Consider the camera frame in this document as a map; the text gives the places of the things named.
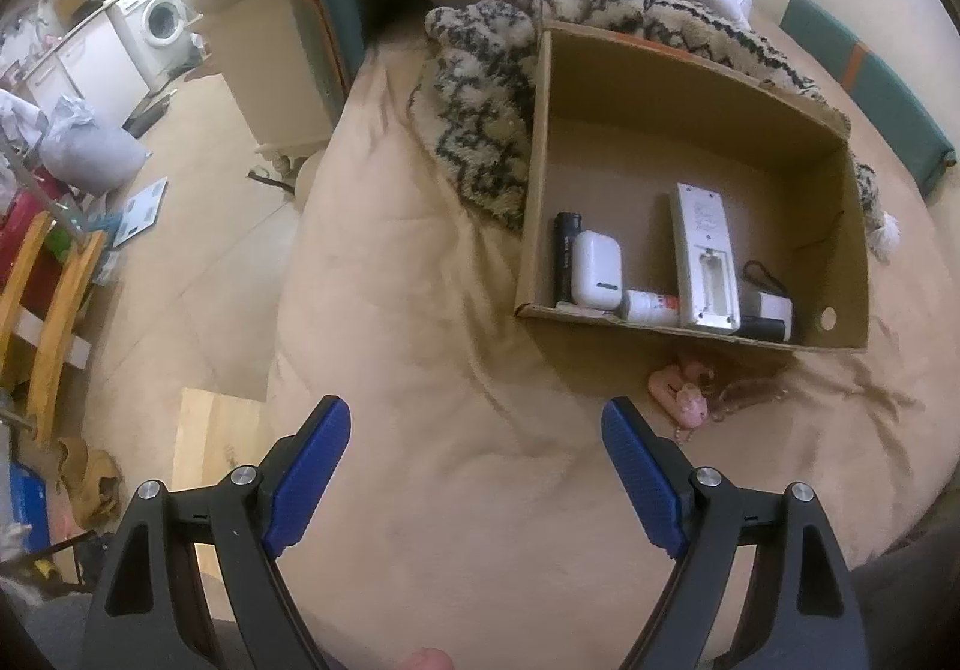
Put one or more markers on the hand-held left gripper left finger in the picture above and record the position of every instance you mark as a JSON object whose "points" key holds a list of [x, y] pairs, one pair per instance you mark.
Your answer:
{"points": [[307, 482]]}

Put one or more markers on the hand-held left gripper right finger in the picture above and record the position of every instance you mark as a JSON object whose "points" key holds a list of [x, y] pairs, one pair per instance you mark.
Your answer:
{"points": [[645, 482]]}

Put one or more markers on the white pill bottle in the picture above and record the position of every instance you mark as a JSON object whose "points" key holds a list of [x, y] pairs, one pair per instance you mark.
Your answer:
{"points": [[645, 308]]}

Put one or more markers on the white earbud case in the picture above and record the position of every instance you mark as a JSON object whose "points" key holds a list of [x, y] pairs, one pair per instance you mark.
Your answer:
{"points": [[596, 265]]}

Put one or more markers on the white remote control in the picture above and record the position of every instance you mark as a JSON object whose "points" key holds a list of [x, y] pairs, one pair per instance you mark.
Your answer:
{"points": [[697, 227]]}

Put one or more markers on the brown cardboard box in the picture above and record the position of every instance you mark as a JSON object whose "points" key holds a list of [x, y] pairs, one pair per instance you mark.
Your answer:
{"points": [[660, 130]]}

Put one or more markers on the person's left hand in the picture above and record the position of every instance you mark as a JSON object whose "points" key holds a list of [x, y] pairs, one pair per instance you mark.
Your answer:
{"points": [[425, 661]]}

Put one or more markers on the pink pig toy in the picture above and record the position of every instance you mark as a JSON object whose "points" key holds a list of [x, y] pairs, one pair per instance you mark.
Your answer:
{"points": [[686, 404]]}

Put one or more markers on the beige bed sheet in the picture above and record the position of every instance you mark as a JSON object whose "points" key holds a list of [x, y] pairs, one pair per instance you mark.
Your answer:
{"points": [[450, 340]]}

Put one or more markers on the brown slippers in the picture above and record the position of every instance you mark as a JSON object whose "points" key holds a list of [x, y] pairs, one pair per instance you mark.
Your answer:
{"points": [[90, 479]]}

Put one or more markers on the white charger plug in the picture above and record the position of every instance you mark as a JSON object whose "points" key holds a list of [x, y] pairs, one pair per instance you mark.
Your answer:
{"points": [[772, 305]]}

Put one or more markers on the black cylindrical tube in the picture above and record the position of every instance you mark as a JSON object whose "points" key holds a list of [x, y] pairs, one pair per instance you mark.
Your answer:
{"points": [[566, 250]]}

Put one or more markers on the blue crate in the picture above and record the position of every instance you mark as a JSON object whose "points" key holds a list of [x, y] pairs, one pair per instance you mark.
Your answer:
{"points": [[26, 501]]}

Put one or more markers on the person's grey trousers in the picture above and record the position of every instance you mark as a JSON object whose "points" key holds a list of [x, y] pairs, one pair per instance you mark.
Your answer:
{"points": [[911, 610]]}

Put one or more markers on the wooden rack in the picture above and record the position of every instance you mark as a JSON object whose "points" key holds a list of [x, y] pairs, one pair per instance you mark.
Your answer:
{"points": [[52, 325]]}

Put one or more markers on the bathroom scale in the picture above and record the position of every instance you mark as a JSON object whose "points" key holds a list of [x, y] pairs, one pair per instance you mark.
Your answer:
{"points": [[141, 212]]}

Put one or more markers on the red bag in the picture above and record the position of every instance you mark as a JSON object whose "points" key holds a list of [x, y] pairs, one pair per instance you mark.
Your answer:
{"points": [[19, 227]]}

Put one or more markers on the white plastic bag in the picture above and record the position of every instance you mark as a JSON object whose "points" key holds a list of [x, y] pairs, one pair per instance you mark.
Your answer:
{"points": [[86, 149]]}

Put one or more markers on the patterned fluffy blanket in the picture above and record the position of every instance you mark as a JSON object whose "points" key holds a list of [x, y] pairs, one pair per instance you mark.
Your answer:
{"points": [[480, 115]]}

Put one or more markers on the white bedside cabinet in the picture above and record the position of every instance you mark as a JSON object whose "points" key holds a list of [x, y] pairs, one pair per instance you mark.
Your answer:
{"points": [[262, 78]]}

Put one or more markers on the teal cushion with orange stripe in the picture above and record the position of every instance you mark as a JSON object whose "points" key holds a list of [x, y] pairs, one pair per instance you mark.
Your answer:
{"points": [[885, 100], [337, 18]]}

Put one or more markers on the white cloth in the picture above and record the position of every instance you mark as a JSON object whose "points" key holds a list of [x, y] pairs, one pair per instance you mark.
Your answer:
{"points": [[19, 123]]}

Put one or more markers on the white washing machine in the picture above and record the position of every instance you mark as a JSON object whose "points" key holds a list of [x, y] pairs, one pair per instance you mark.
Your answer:
{"points": [[154, 29]]}

